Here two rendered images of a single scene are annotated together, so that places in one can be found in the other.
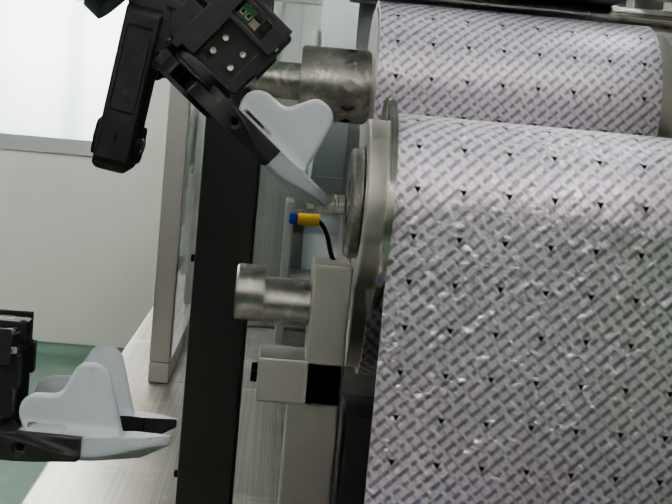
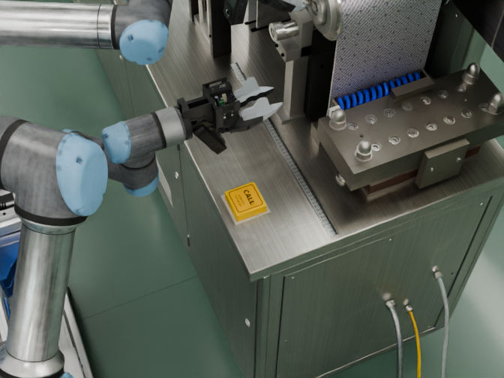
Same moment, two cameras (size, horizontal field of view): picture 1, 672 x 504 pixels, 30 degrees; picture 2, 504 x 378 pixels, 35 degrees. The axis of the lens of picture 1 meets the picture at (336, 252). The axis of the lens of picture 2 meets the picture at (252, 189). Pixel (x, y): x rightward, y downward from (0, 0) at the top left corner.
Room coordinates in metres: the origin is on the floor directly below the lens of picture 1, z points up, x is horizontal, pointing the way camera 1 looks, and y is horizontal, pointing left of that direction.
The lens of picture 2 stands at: (-0.23, 0.55, 2.34)
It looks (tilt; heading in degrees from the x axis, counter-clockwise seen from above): 55 degrees down; 339
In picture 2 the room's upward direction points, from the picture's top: 1 degrees clockwise
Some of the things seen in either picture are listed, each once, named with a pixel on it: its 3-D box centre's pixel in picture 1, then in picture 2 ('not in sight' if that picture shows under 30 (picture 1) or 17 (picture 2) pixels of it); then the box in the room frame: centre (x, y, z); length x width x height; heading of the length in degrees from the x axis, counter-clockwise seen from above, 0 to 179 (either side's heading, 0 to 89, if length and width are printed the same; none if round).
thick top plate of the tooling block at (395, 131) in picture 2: not in sight; (416, 125); (0.68, -0.19, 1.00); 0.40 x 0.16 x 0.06; 93
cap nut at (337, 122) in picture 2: not in sight; (338, 117); (0.72, -0.02, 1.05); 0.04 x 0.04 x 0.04
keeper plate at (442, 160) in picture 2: not in sight; (442, 164); (0.59, -0.21, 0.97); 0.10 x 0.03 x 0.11; 93
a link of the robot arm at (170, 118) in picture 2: not in sight; (170, 125); (0.78, 0.33, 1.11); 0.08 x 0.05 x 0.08; 3
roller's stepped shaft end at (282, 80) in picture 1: (265, 78); not in sight; (1.10, 0.07, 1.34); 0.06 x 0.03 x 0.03; 93
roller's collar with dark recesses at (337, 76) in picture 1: (334, 84); not in sight; (1.10, 0.01, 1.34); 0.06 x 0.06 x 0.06; 3
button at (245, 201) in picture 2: not in sight; (245, 201); (0.68, 0.20, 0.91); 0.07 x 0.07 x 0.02; 3
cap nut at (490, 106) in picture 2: not in sight; (497, 101); (0.64, -0.35, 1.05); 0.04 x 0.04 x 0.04
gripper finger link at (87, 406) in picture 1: (94, 409); (262, 106); (0.75, 0.14, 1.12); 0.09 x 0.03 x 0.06; 84
